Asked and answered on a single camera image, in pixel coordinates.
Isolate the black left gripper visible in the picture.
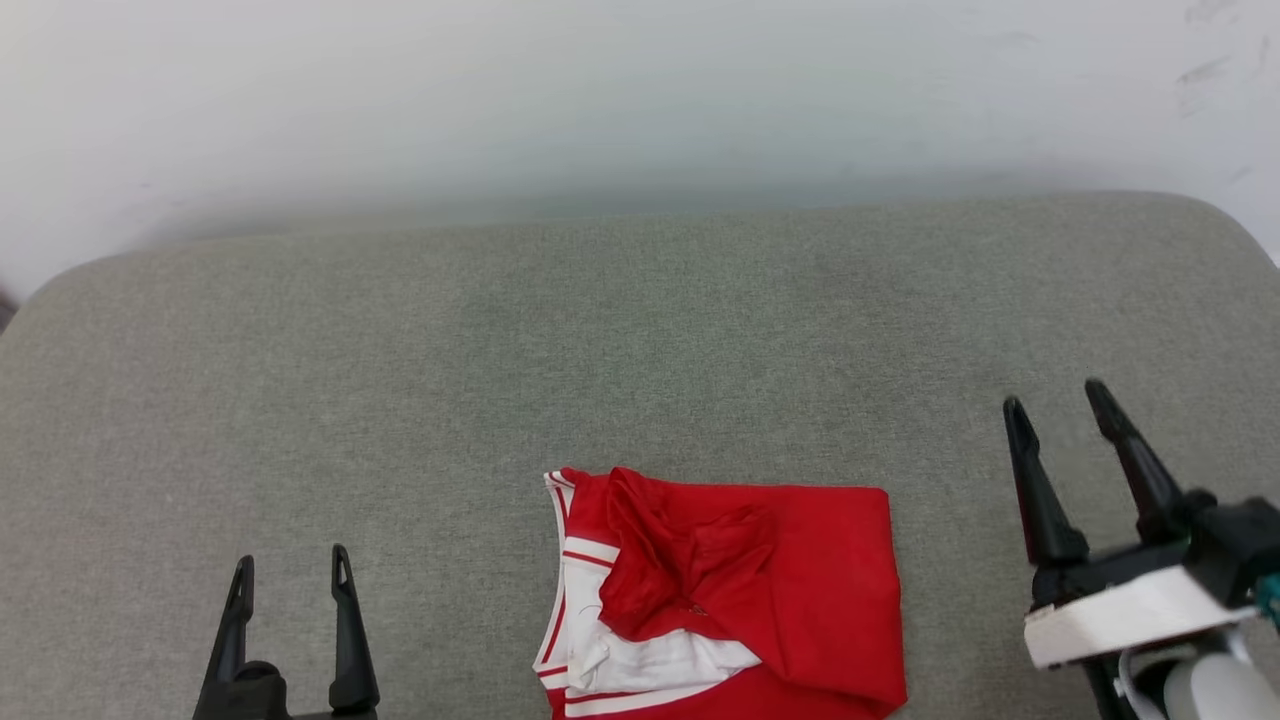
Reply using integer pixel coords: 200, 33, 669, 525
192, 544, 382, 720

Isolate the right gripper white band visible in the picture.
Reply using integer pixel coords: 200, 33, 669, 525
1003, 378, 1280, 671

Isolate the red and white jersey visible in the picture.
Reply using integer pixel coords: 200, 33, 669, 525
533, 466, 909, 720

